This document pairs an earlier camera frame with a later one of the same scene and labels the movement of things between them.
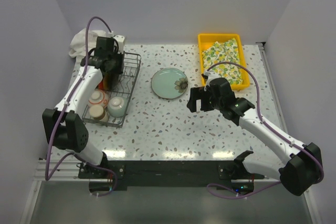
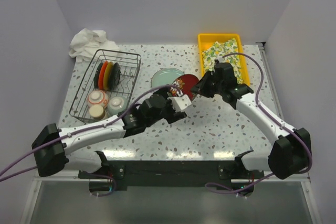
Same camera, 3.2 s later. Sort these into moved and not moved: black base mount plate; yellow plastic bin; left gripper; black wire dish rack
Moved: left gripper
Not moved: black wire dish rack; black base mount plate; yellow plastic bin
